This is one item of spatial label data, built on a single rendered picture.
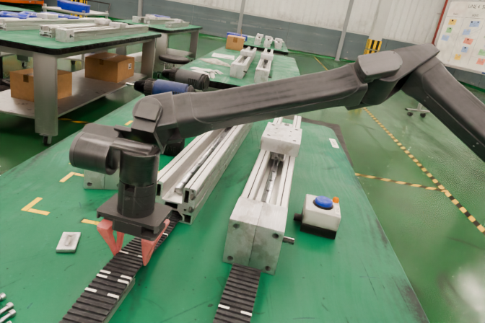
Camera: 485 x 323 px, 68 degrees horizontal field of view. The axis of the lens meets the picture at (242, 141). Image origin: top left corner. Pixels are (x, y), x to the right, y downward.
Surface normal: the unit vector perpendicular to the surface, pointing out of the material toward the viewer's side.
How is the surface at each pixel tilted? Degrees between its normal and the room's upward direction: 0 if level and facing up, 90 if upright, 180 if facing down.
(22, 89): 90
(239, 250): 90
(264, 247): 90
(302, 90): 48
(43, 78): 90
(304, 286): 0
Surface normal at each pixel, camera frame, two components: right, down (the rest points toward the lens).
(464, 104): -0.04, -0.40
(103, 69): -0.05, 0.33
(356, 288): 0.16, -0.93
